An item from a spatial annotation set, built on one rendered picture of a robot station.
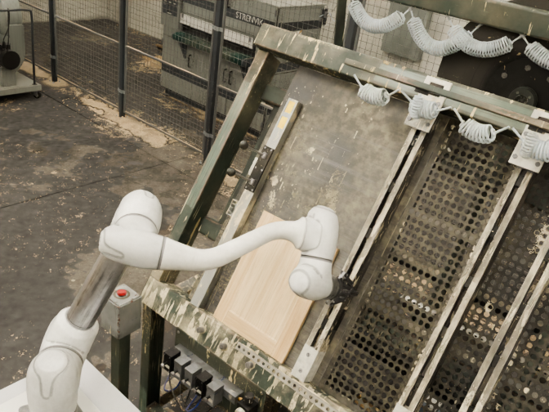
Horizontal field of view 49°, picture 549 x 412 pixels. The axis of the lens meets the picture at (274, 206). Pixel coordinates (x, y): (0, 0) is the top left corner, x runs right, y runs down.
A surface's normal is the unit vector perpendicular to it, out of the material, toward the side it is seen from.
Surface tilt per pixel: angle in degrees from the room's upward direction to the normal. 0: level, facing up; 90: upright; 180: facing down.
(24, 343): 0
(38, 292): 0
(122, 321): 90
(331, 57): 60
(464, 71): 90
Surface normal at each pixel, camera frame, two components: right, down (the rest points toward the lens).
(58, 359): 0.15, -0.78
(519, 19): -0.64, 0.28
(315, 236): 0.07, -0.09
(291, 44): -0.48, -0.20
